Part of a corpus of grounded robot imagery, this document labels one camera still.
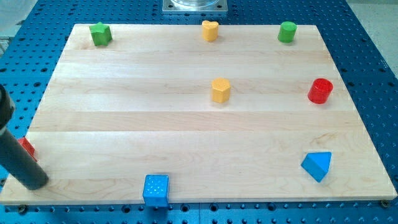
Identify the light wooden board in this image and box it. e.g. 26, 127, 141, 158
1, 24, 397, 205

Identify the green star block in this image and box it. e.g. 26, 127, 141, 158
89, 22, 113, 46

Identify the blue perforated table plate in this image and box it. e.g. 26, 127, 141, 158
1, 0, 397, 223

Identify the blue triangle block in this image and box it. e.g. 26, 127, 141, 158
301, 152, 332, 183

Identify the red cylinder block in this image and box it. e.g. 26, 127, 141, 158
307, 78, 333, 104

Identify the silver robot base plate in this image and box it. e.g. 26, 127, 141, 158
161, 0, 228, 13

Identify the blue cube block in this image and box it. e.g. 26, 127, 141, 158
142, 175, 169, 207

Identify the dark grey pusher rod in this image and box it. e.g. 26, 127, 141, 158
1, 85, 49, 190

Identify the yellow hexagon block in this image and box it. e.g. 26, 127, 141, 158
211, 78, 231, 103

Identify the red star block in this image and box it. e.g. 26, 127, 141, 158
18, 137, 37, 162

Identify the green cylinder block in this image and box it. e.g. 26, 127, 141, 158
277, 21, 297, 43

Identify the yellow heart block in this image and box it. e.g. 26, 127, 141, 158
201, 21, 219, 42

